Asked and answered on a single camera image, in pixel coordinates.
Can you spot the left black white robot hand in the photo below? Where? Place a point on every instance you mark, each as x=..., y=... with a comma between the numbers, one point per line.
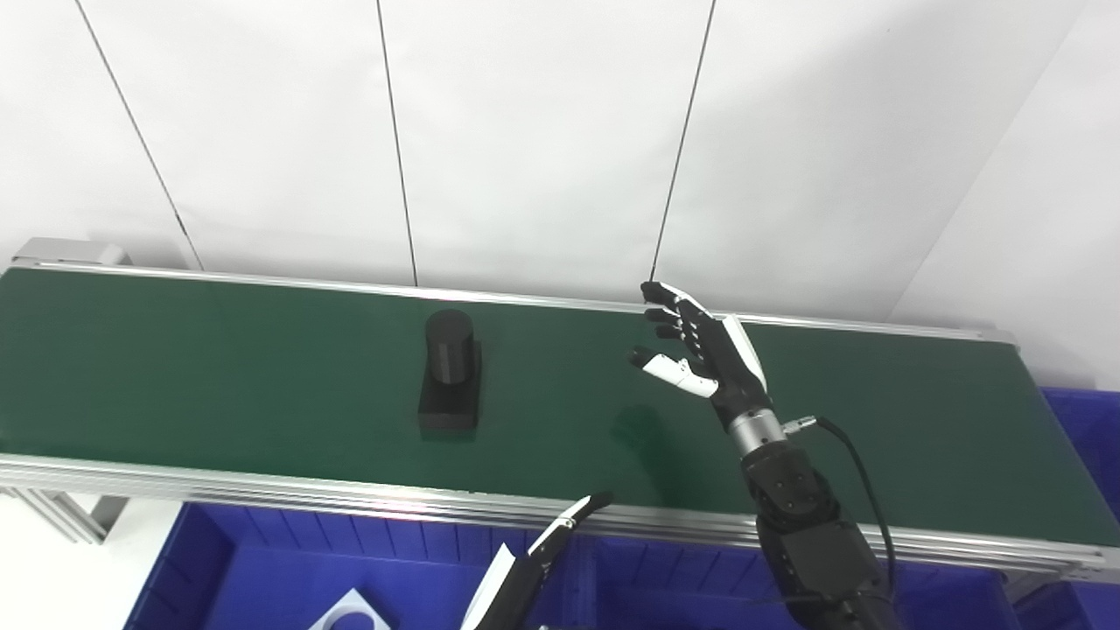
x=516, y=582

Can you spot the white flat part with hole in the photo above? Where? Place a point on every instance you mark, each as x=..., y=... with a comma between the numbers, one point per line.
x=346, y=610

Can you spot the green conveyor belt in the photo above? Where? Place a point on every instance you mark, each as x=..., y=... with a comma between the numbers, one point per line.
x=262, y=494
x=262, y=376

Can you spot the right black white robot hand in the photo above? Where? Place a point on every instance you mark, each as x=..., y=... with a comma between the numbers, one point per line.
x=722, y=363

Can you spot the aluminium conveyor support leg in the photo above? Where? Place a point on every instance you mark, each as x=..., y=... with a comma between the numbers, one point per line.
x=74, y=516

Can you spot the blue plastic bin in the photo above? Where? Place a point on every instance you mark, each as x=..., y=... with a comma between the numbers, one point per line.
x=682, y=586
x=1085, y=437
x=289, y=569

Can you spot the black cylinder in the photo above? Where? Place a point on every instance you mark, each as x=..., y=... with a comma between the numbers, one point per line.
x=449, y=376

